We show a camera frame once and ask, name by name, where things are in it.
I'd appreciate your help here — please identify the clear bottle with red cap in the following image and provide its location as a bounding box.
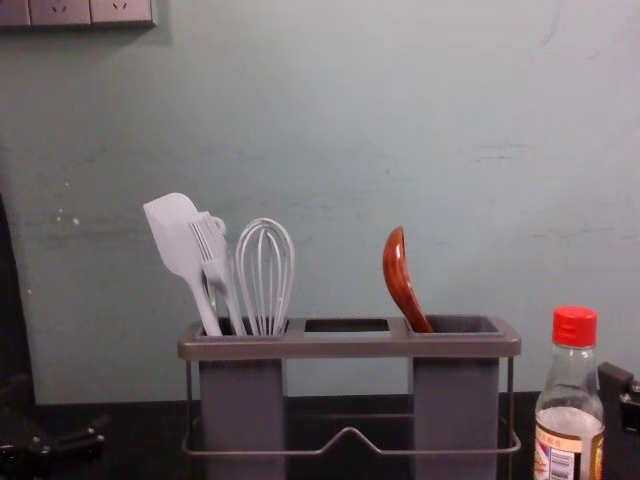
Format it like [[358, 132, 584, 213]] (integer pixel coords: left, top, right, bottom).
[[533, 305, 608, 480]]

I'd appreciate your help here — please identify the black table cloth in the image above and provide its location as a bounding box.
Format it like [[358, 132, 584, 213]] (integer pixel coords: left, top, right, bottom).
[[0, 392, 640, 480]]

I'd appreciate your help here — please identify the grey plastic utensil cup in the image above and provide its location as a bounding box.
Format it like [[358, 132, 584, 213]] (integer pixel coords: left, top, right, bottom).
[[198, 319, 290, 480], [410, 313, 501, 480]]

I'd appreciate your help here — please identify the grey silicone basting brush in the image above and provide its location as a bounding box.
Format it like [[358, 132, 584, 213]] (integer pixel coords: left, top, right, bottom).
[[188, 219, 249, 337]]

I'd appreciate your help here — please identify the grey silicone spatula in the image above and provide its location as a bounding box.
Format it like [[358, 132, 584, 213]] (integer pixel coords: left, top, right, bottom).
[[142, 192, 224, 337]]

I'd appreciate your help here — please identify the red-brown wooden spoon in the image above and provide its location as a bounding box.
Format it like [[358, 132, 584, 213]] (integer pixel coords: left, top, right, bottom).
[[382, 225, 436, 334]]

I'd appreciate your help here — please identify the brown-grey metal utensil rack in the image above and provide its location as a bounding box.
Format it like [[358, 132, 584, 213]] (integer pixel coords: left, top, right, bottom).
[[177, 315, 523, 459]]

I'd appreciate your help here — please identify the grey wire whisk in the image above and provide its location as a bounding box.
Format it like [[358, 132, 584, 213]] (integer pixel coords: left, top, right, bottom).
[[234, 216, 297, 337]]

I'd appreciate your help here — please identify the pale green wall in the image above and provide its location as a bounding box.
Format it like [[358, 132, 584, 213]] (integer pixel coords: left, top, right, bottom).
[[0, 0, 640, 405]]

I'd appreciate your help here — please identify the grey wall socket plate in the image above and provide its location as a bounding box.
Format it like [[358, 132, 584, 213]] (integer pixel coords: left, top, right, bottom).
[[0, 0, 31, 27], [90, 0, 154, 25], [29, 0, 92, 26]]

